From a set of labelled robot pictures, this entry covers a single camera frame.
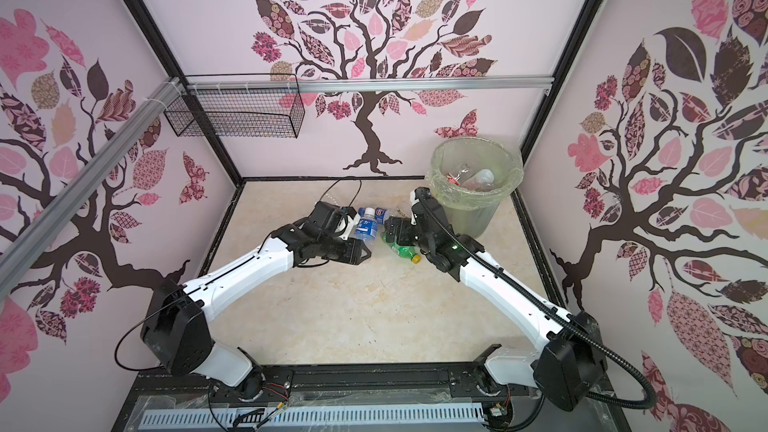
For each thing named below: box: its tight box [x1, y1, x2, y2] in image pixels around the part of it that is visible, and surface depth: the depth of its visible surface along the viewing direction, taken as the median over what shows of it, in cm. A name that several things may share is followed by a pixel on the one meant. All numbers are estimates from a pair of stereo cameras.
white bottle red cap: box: [461, 169, 495, 192], surface depth 100 cm
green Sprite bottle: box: [381, 232, 421, 264], surface depth 97 cm
